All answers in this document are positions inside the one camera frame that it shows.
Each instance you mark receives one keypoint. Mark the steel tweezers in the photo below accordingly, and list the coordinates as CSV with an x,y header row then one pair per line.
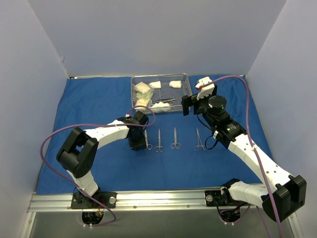
x,y
165,100

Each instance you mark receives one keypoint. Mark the white gauze pad front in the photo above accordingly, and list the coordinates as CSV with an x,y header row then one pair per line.
x,y
160,105

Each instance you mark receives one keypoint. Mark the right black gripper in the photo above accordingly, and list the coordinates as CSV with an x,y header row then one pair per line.
x,y
185,105

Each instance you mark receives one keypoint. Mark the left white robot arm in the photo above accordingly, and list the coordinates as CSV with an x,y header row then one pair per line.
x,y
78,152

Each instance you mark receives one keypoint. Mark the green paper packet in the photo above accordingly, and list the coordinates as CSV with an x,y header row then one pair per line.
x,y
145,96

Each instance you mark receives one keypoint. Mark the peach gauze pack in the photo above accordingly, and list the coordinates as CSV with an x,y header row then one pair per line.
x,y
142,102

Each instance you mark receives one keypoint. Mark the white gauze roll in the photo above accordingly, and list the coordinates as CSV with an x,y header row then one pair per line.
x,y
155,85
175,84

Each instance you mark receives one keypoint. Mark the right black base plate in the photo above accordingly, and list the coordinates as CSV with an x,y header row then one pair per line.
x,y
214,198

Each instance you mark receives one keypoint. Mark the steel surgical scissors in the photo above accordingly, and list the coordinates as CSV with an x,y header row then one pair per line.
x,y
175,144

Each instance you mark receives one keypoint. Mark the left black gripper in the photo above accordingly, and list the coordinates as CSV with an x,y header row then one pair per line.
x,y
137,143

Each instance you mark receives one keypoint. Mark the white gauze roll middle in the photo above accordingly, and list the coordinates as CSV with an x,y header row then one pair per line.
x,y
155,85

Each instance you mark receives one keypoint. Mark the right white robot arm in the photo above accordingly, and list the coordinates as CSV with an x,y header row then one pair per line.
x,y
280,194

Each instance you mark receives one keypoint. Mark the aluminium front rail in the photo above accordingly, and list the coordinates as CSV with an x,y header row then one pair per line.
x,y
190,199

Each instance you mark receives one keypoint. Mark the white gauze roll right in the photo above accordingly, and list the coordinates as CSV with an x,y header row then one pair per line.
x,y
175,84

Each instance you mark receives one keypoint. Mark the straight steel scissors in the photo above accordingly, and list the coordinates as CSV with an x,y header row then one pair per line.
x,y
159,147

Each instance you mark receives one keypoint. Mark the steel hemostat clamp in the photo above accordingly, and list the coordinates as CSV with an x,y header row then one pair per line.
x,y
199,142

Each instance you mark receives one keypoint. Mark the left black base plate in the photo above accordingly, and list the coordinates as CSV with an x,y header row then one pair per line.
x,y
79,201

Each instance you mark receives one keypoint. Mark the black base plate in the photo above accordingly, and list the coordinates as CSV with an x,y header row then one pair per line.
x,y
214,198
79,201

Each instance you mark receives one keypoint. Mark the steel mesh instrument tray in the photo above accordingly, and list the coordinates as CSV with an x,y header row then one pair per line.
x,y
165,92

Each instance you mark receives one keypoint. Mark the cream gauze pack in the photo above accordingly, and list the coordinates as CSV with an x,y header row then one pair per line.
x,y
142,88

